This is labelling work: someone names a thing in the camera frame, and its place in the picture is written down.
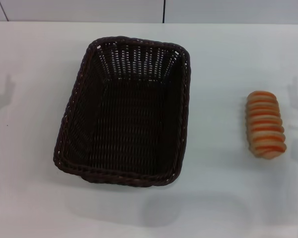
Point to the dark brown woven basket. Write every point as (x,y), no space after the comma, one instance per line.
(131,129)

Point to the orange striped bread roll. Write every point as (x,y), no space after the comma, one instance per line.
(264,124)

